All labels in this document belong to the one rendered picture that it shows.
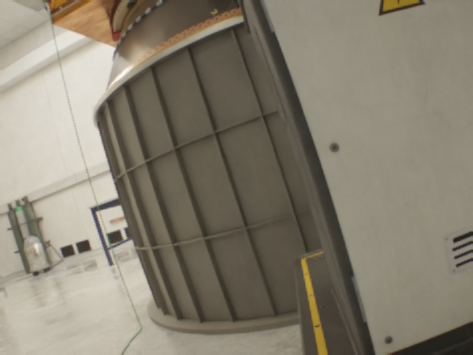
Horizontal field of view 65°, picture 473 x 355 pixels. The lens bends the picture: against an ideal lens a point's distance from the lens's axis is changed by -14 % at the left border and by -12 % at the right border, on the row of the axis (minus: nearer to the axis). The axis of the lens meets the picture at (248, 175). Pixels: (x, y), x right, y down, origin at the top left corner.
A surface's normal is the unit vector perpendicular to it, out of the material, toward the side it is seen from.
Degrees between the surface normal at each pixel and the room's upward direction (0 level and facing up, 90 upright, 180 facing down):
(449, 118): 90
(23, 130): 90
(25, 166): 90
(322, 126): 90
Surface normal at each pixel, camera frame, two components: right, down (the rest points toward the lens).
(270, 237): -0.29, 0.10
